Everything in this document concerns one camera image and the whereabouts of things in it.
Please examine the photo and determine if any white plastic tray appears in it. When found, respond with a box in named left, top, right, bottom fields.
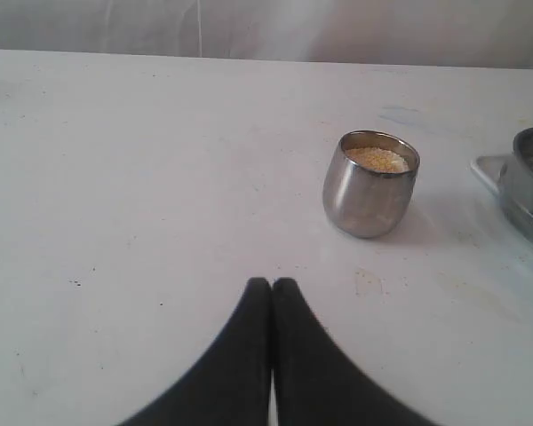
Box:
left=471, top=155, right=533, bottom=243

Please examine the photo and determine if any stainless steel cup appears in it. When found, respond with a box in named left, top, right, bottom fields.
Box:
left=322, top=130, right=420, bottom=239

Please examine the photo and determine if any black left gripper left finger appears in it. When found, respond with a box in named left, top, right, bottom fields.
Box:
left=123, top=278, right=272, bottom=425

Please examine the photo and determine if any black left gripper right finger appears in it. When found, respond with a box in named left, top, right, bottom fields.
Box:
left=271, top=278, right=432, bottom=425

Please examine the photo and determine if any white backdrop curtain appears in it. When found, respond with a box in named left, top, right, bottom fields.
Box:
left=0, top=0, right=533, bottom=68

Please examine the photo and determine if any round steel sieve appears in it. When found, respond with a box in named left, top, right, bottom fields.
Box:
left=497, top=127, right=533, bottom=242

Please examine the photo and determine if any yellow grain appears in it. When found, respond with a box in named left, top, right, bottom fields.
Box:
left=346, top=146, right=410, bottom=174

